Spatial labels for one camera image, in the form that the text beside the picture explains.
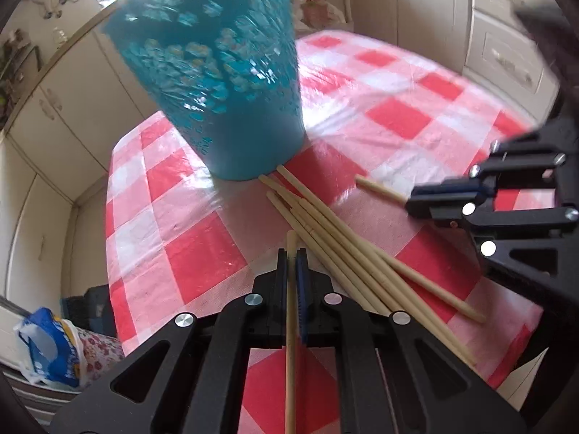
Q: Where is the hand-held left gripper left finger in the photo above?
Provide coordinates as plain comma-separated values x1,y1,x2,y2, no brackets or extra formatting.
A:
50,248,290,434

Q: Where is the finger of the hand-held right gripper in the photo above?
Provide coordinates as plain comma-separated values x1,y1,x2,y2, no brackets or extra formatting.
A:
409,129,568,202
405,196,579,283

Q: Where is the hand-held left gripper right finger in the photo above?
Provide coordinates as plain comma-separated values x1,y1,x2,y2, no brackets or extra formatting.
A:
295,248,528,434

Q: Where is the wooden chopstick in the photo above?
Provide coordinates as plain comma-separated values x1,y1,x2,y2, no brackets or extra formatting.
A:
285,230,298,434
355,174,410,204
266,191,394,317
289,205,408,315
276,165,487,324

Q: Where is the bunch of wooden chopsticks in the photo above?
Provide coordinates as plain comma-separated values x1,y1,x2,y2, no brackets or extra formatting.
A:
259,173,478,368

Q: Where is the teal perforated plastic basket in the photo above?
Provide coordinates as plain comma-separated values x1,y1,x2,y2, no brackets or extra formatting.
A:
102,0,307,182

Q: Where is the red white checked tablecloth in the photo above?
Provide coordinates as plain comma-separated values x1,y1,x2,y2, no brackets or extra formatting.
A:
105,29,557,434

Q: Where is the cream drawer unit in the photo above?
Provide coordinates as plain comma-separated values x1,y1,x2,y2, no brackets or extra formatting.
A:
465,0,564,116

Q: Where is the cream two-door cabinet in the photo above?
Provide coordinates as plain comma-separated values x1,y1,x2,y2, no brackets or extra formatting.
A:
347,0,473,75

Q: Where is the dark cloth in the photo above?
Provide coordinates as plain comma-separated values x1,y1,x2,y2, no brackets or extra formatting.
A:
516,2,579,116

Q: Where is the dark plastic crate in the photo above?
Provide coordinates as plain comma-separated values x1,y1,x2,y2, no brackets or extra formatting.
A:
61,284,119,340

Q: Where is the floral cloth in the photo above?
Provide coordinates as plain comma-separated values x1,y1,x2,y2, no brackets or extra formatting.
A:
68,329,126,386

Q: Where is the pink plastic bag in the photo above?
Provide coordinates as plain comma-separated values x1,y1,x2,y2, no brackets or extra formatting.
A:
294,0,348,39

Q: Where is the blue white plastic bag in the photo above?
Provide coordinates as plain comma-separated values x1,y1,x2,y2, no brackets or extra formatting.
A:
13,307,89,390

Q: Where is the striped mat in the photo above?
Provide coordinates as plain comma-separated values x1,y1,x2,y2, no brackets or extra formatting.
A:
7,368,75,423

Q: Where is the cream base cabinet row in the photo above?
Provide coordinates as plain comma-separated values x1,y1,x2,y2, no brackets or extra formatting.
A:
0,20,170,312

